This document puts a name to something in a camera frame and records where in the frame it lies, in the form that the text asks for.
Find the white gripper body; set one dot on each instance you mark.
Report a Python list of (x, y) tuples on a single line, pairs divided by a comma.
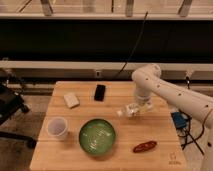
[(142, 105)]

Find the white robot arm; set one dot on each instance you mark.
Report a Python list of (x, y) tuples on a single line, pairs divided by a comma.
[(200, 107)]

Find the green ceramic bowl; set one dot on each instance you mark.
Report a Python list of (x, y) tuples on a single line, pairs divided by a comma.
[(97, 137)]

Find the blue electronic box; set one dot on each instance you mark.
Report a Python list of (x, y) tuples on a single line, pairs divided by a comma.
[(178, 120)]

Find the red chili pepper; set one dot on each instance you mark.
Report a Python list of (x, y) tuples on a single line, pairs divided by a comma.
[(143, 147)]

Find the black rectangular phone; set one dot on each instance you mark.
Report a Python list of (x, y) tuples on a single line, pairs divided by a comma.
[(99, 93)]

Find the white rectangular sponge block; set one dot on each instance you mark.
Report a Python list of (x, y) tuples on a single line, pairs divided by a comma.
[(71, 100)]

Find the translucent plastic cup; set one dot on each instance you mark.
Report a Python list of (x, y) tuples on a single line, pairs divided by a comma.
[(57, 128)]

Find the black chair base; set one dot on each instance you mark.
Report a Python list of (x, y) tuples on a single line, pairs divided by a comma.
[(10, 102)]

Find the white wall outlet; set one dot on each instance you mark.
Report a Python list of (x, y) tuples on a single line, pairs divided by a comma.
[(98, 74)]

